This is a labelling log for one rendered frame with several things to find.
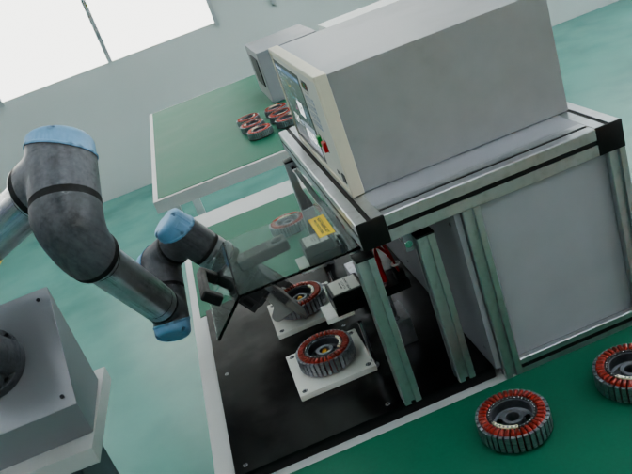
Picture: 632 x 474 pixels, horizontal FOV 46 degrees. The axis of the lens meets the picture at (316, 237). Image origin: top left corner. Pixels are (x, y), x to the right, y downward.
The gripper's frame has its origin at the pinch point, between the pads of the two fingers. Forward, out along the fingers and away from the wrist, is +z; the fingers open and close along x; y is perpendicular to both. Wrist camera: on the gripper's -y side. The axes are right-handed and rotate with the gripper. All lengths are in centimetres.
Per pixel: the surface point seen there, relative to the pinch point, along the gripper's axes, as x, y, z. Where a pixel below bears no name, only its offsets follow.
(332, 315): 26.2, -7.2, -5.5
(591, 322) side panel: 45, -36, 24
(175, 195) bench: -133, 25, -10
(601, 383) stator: 59, -29, 20
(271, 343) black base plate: 7.5, 9.6, -2.8
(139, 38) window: -447, 8, -40
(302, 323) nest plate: 6.9, 2.5, 0.1
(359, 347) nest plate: 24.1, -4.5, 4.5
